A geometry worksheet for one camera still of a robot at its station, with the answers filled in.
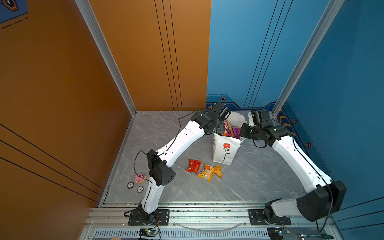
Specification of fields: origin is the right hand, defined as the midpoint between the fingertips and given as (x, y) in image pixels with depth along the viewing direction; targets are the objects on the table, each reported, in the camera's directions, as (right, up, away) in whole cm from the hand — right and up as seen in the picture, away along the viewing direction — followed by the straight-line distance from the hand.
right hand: (239, 129), depth 80 cm
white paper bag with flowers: (-8, -10, -2) cm, 13 cm away
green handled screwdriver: (+34, -48, -12) cm, 60 cm away
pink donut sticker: (-43, -17, -26) cm, 53 cm away
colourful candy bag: (-3, -1, +5) cm, 6 cm away
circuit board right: (+15, -49, -10) cm, 52 cm away
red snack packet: (-24, -22, +10) cm, 34 cm away
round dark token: (-61, -32, +5) cm, 69 cm away
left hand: (-11, +2, -1) cm, 11 cm away
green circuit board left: (-46, -49, -9) cm, 68 cm away
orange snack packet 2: (-11, -24, +9) cm, 28 cm away
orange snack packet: (-17, -25, +7) cm, 32 cm away
